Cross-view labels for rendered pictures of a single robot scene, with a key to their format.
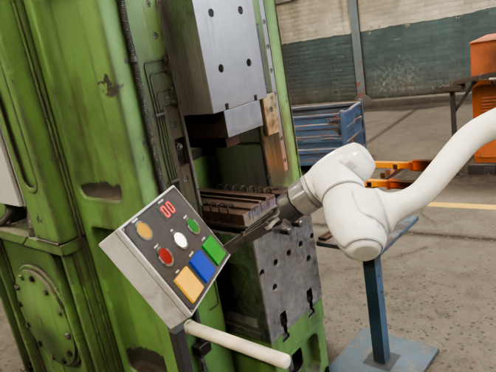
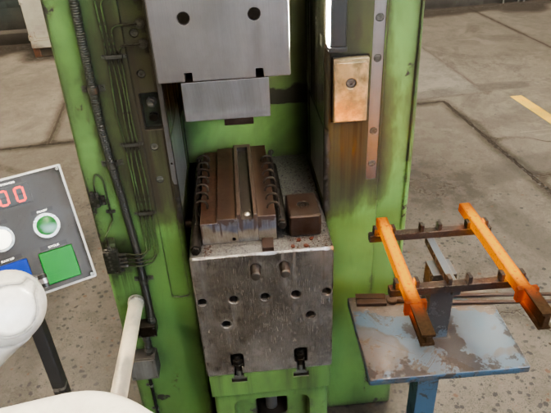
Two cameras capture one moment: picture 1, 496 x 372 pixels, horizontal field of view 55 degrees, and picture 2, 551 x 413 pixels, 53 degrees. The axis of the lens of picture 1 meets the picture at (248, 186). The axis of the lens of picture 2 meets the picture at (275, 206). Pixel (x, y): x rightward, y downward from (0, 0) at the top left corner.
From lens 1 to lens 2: 134 cm
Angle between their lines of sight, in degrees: 43
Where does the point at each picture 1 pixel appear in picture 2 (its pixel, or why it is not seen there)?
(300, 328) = (270, 380)
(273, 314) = (216, 349)
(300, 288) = (280, 341)
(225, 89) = (188, 52)
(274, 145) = (350, 137)
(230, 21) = not seen: outside the picture
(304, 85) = not seen: outside the picture
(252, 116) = (247, 100)
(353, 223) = not seen: outside the picture
